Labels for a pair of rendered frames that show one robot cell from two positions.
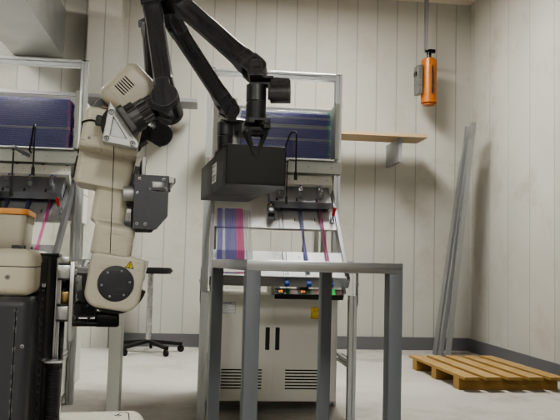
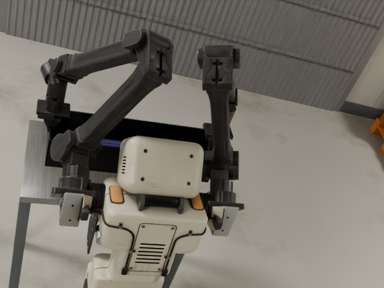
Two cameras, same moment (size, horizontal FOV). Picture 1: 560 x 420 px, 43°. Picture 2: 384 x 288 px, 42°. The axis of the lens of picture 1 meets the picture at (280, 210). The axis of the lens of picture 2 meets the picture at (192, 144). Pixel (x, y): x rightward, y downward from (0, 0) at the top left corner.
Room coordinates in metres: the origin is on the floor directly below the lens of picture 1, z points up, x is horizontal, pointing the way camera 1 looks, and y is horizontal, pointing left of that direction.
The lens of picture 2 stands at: (2.29, 1.50, 2.16)
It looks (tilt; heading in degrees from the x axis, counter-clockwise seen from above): 36 degrees down; 260
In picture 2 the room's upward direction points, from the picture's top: 21 degrees clockwise
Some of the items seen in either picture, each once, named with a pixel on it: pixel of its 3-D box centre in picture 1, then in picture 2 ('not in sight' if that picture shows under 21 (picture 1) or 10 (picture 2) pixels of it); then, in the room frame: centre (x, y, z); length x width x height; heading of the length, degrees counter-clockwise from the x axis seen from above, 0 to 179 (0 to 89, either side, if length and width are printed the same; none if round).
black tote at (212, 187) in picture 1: (238, 176); (132, 146); (2.25, 0.14, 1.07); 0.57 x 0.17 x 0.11; 13
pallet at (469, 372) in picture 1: (479, 372); not in sight; (5.17, -1.47, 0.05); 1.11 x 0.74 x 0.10; 6
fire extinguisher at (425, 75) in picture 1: (425, 77); not in sight; (6.55, -1.34, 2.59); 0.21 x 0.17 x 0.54; 96
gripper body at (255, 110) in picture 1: (256, 115); (220, 126); (1.97, 0.08, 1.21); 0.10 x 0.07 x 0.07; 13
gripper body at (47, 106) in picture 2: (225, 146); (54, 102); (2.52, 0.20, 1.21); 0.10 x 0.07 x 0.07; 13
